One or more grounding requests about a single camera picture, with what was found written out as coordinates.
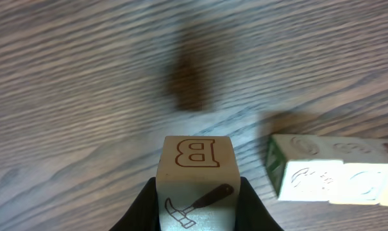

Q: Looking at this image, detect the plain cream wooden block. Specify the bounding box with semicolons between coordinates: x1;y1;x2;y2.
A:
322;137;388;205

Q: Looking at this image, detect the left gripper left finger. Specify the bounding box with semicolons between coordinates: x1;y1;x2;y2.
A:
110;177;160;231

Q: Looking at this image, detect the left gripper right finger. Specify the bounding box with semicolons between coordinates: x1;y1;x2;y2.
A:
234;176;283;231

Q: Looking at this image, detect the hammer picture wooden block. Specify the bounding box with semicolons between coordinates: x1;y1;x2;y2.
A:
156;136;240;231

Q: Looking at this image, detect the red edged picture block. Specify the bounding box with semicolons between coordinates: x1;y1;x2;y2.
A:
265;134;344;201

